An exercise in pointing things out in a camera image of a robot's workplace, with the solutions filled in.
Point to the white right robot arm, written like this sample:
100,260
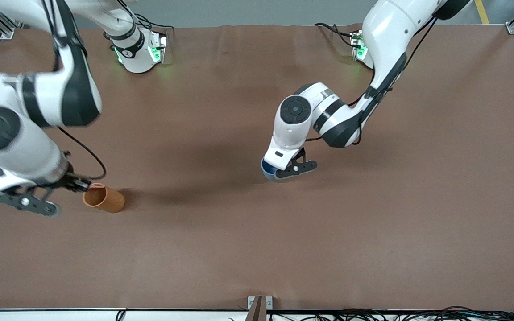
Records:
20,151

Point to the metal bracket with post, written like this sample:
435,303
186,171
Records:
257,312

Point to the blue cup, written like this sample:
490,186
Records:
267,169

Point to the brown table mat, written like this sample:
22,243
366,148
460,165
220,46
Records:
257,245

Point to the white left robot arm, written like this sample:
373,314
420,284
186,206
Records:
386,35

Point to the orange cylindrical cup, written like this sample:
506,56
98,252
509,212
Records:
112,203

